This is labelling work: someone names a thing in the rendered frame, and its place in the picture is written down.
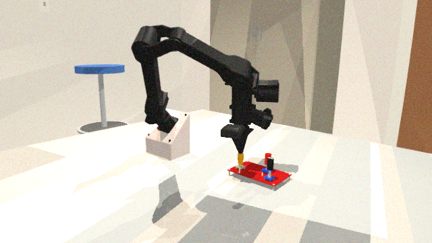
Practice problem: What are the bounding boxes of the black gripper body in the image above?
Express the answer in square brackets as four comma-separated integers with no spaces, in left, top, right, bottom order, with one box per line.
[221,101,254,139]

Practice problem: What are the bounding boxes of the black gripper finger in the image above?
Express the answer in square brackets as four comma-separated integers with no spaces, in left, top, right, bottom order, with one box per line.
[244,128,254,147]
[232,132,250,154]

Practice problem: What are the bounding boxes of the red circuit board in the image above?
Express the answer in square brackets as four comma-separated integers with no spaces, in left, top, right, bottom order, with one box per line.
[227,153,292,191]

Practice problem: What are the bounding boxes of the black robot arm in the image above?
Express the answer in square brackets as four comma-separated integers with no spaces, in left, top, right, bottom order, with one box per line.
[131,25,279,134]

